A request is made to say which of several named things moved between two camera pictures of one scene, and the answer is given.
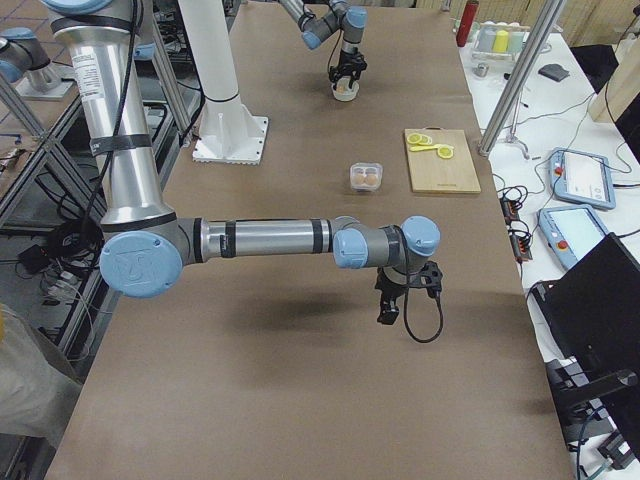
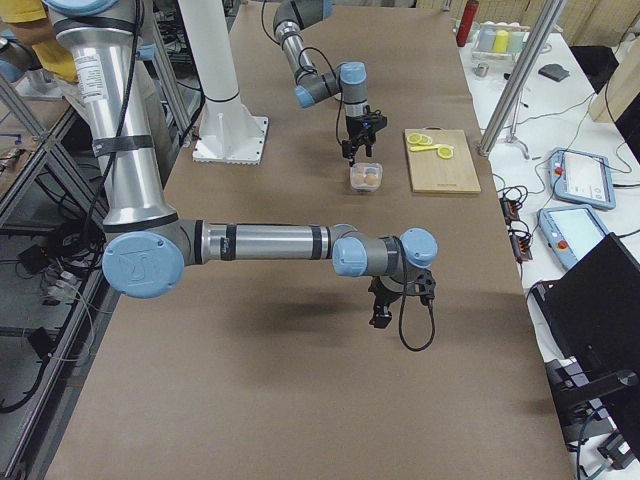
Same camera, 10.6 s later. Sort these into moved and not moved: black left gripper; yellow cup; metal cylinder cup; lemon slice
Moved: black left gripper
Not moved: lemon slice; yellow cup; metal cylinder cup
